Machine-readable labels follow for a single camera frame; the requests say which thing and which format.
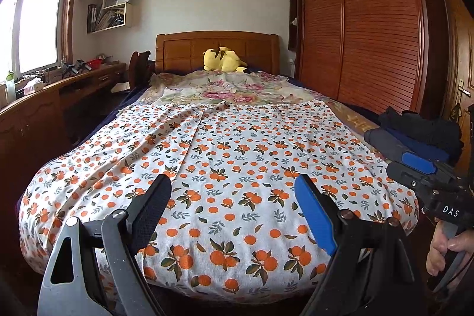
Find orange-print white bedsheet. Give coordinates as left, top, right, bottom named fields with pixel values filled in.
left=18, top=99, right=421, bottom=304

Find brown patterned blanket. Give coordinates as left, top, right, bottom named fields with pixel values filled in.
left=326, top=99, right=382, bottom=131

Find black coat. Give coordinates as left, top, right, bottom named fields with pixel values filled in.
left=378, top=106, right=463, bottom=165

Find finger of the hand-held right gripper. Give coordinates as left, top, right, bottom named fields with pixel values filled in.
left=386, top=161, right=441, bottom=197
left=402, top=150, right=456, bottom=175

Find wooden desk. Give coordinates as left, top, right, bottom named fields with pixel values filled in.
left=0, top=61, right=128, bottom=169

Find person's right hand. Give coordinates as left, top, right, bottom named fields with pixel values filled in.
left=426, top=222, right=474, bottom=277

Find grey folded garment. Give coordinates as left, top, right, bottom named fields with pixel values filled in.
left=364, top=128, right=408, bottom=158

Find wooden slatted wardrobe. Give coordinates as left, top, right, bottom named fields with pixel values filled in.
left=288, top=0, right=450, bottom=117

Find wooden headboard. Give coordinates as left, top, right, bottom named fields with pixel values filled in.
left=156, top=30, right=280, bottom=74

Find stack of papers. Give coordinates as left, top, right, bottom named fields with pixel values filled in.
left=97, top=7, right=127, bottom=30

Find black metal device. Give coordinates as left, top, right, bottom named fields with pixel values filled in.
left=60, top=59, right=89, bottom=77

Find yellow plush toy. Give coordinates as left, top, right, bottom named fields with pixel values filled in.
left=203, top=46, right=248, bottom=73

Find pink floral blanket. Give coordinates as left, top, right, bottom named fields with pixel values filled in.
left=135, top=71, right=334, bottom=106

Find window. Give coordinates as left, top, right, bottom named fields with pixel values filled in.
left=0, top=0, right=87, bottom=80

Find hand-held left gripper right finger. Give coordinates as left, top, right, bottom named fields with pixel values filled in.
left=294, top=173, right=423, bottom=316

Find blue folded garment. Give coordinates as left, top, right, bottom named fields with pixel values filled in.
left=385, top=129, right=450, bottom=163

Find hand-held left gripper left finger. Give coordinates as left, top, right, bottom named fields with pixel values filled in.
left=37, top=173, right=173, bottom=316

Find tissue box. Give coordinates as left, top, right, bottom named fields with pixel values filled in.
left=23, top=78, right=44, bottom=95

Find dark binders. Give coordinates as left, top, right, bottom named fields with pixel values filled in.
left=87, top=4, right=98, bottom=33

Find green-capped clear bottle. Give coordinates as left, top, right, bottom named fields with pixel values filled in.
left=5, top=71, right=17, bottom=107

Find wooden door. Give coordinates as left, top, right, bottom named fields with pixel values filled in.
left=439, top=0, right=474, bottom=169

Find wooden chair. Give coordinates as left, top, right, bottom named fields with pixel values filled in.
left=128, top=50, right=156, bottom=91

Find white wall shelf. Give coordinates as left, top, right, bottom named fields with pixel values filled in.
left=87, top=0, right=136, bottom=34

